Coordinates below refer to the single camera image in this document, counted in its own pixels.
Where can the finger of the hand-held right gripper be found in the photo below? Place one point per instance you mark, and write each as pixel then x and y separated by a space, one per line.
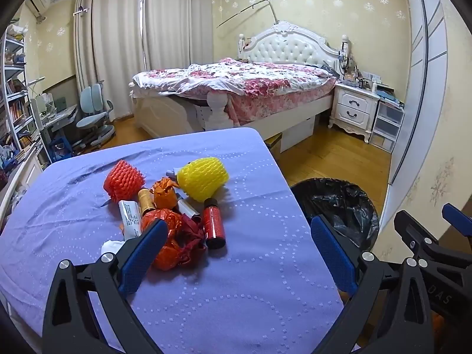
pixel 409 228
pixel 457 215

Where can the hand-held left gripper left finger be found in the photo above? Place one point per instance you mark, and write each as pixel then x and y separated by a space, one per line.
pixel 143 254

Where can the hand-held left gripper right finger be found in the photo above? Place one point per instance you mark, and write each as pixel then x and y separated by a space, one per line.
pixel 332 250

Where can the shiny orange-red wrapper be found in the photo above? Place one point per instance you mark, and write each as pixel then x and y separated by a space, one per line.
pixel 167 250

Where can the white tissue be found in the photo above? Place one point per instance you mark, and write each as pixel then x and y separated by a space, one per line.
pixel 112 246

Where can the white squeeze tube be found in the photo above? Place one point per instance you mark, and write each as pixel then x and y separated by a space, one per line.
pixel 129 217

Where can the trash bin with black bag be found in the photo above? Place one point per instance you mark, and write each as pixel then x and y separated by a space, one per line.
pixel 332 199

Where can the dark red wrapper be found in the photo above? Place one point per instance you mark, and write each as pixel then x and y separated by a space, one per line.
pixel 191 232

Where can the small gold bottle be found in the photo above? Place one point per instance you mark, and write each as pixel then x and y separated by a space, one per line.
pixel 146 201

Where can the orange paper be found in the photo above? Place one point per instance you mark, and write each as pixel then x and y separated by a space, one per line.
pixel 164 195

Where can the small silver tube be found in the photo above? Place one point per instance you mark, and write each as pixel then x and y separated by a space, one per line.
pixel 187 208

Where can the red foam fruit net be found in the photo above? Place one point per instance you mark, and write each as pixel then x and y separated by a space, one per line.
pixel 123 182

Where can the red bottle with black cap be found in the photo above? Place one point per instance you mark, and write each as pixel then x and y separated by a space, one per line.
pixel 214 228

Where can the yellow foam fruit net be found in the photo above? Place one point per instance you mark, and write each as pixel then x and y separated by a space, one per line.
pixel 202 179

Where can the person's orange fleece clothing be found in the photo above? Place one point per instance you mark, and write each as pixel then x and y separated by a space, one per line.
pixel 442 324

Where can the purple dotted tablecloth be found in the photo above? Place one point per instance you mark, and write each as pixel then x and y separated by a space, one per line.
pixel 239 247

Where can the translucent plastic drawer unit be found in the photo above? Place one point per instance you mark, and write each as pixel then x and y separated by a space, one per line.
pixel 387 118

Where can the white storage box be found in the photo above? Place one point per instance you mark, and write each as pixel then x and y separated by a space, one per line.
pixel 297 134

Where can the pile of books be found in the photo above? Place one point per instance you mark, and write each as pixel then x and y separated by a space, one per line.
pixel 391 97

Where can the blue plastic crate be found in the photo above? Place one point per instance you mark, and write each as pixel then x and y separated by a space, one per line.
pixel 61 150

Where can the white nightstand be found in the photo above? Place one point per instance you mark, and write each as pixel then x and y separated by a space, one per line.
pixel 354 107

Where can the white wardrobe sliding door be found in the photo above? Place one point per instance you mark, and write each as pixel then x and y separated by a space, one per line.
pixel 416 81

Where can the white low cabinet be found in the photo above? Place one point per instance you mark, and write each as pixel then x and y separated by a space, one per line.
pixel 22 180

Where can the child's study desk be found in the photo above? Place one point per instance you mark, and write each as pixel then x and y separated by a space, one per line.
pixel 59 116

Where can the clutter of small bedside items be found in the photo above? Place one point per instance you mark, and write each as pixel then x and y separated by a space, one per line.
pixel 354 73

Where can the pale blue desk chair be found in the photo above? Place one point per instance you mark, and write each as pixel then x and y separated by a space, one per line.
pixel 92 97

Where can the floral pink quilt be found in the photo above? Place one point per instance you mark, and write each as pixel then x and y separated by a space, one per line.
pixel 221 73

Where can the white bookshelf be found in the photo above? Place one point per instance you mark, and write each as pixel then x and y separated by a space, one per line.
pixel 16 103

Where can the white bed with tufted headboard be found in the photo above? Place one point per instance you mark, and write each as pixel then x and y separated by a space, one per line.
pixel 287 48

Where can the beige curtain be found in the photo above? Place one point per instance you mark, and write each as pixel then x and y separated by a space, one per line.
pixel 177 18
pixel 110 44

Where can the thin bent wall pole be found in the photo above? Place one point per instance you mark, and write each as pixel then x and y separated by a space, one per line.
pixel 254 6

